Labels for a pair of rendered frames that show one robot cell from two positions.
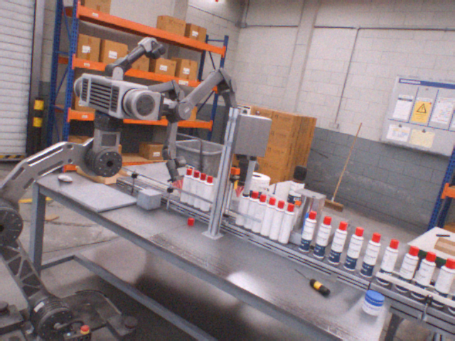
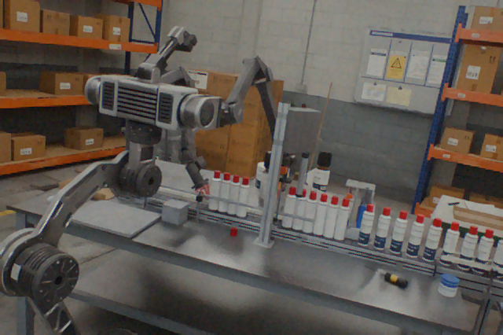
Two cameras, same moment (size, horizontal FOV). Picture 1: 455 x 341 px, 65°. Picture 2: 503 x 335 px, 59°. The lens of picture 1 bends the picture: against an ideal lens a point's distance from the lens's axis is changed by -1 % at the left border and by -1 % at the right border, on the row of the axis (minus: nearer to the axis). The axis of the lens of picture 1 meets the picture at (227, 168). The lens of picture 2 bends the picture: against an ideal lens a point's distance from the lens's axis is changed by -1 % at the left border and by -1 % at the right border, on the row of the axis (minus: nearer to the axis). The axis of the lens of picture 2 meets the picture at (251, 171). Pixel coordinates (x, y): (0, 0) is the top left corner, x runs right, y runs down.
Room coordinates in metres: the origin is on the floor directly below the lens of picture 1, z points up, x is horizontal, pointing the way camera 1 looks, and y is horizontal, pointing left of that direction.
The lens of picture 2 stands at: (-0.12, 0.62, 1.68)
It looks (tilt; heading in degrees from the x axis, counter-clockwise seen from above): 15 degrees down; 345
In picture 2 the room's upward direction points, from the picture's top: 8 degrees clockwise
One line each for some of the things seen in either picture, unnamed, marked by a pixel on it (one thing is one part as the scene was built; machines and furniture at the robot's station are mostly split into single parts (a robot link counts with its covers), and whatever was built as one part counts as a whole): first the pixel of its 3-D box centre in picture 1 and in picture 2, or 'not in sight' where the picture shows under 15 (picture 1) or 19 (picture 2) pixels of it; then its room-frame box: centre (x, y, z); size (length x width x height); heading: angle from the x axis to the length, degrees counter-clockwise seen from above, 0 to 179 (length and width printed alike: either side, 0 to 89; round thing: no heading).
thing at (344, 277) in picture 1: (221, 222); (263, 226); (1.90, -0.03, 0.85); 1.65 x 0.11 x 0.05; 59
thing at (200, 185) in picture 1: (200, 190); (233, 194); (1.99, 0.13, 0.98); 0.05 x 0.05 x 0.20
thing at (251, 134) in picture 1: (249, 134); (298, 130); (1.77, -0.08, 1.38); 0.17 x 0.10 x 0.19; 114
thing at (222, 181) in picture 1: (224, 173); (273, 174); (1.75, 0.01, 1.16); 0.04 x 0.04 x 0.67; 59
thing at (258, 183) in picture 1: (254, 185); (271, 177); (2.46, -0.21, 0.95); 0.20 x 0.20 x 0.14
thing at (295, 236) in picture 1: (303, 217); (355, 210); (1.76, -0.44, 1.01); 0.14 x 0.13 x 0.26; 59
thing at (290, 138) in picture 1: (267, 151); (230, 125); (5.85, -0.61, 0.70); 1.20 x 0.82 x 1.39; 54
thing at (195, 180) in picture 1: (194, 187); (225, 192); (2.02, 0.17, 0.98); 0.05 x 0.05 x 0.20
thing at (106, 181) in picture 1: (106, 174); (96, 185); (2.40, 0.83, 0.85); 0.30 x 0.26 x 0.04; 59
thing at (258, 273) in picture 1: (221, 213); (251, 215); (2.13, -0.02, 0.82); 2.10 x 1.31 x 0.02; 59
